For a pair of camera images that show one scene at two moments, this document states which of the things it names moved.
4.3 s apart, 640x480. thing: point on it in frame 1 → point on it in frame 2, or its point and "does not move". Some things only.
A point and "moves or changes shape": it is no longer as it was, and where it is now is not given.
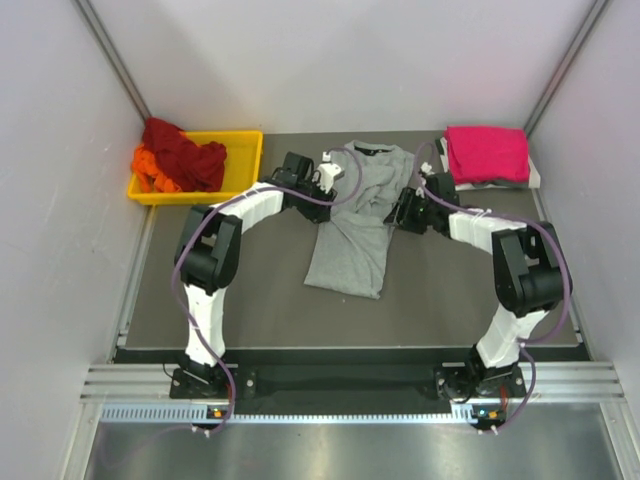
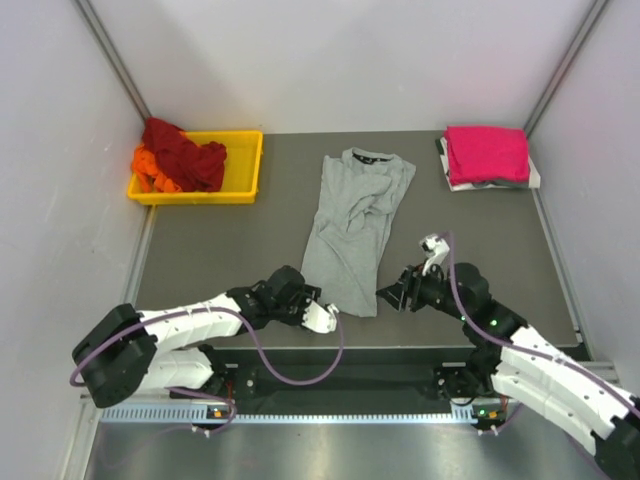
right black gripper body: [416, 211] → [428, 289]
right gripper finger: [391, 215] → [393, 295]
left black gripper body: [310, 209] → [293, 312]
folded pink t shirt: [488, 154] does not move
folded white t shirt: [533, 177] does not move
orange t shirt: [146, 167] does not move
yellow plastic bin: [243, 166] does not move
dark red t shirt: [195, 167] does not move
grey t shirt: [354, 250] moves or changes shape
